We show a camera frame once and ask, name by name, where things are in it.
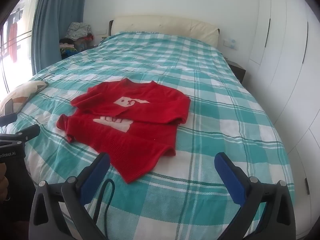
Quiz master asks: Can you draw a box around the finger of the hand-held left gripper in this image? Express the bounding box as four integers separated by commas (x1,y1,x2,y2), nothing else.
15,124,41,141
0,114,17,128

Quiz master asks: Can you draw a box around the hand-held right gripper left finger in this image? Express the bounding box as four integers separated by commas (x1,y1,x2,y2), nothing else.
28,152,111,240

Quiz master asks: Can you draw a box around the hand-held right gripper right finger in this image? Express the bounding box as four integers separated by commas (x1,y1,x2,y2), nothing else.
214,152,297,240

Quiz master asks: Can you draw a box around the red knitted sweater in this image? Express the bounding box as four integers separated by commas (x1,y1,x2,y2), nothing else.
56,78,192,184

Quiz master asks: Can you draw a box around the pile of colourful clothes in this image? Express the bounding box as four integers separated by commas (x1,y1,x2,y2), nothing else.
59,35,95,60

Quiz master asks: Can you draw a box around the person's left hand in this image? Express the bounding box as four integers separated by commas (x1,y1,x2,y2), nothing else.
0,164,9,202

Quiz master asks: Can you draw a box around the patterned beige pillow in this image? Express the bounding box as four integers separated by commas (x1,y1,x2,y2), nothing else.
0,80,48,117

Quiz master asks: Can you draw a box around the window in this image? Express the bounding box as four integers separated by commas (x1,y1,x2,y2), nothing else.
0,0,38,98

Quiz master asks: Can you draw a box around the red hanging garment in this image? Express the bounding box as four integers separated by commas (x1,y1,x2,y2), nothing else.
9,21,19,63

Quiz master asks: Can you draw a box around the teal plaid bedsheet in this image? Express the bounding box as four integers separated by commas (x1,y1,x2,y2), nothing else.
0,31,296,240

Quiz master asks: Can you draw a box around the dark wooden nightstand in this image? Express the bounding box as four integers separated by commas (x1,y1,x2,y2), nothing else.
226,60,247,84

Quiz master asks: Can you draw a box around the blue curtain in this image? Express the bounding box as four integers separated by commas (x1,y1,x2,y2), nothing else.
31,0,88,77

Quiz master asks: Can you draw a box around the patterned grey cloth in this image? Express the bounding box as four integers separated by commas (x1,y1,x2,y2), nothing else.
66,22,92,40

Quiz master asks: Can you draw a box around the white wardrobe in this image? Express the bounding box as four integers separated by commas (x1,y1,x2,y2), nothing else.
247,0,320,230

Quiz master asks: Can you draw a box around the cream padded headboard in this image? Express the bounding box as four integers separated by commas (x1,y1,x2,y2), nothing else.
109,15,220,48

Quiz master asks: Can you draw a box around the black cable loop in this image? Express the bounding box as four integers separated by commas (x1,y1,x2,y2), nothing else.
94,178,115,224

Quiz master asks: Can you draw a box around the thin black cable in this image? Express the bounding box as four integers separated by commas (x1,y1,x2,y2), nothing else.
37,73,55,83

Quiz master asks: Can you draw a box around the white wall socket with stickers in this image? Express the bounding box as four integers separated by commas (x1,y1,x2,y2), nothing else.
223,38,237,49

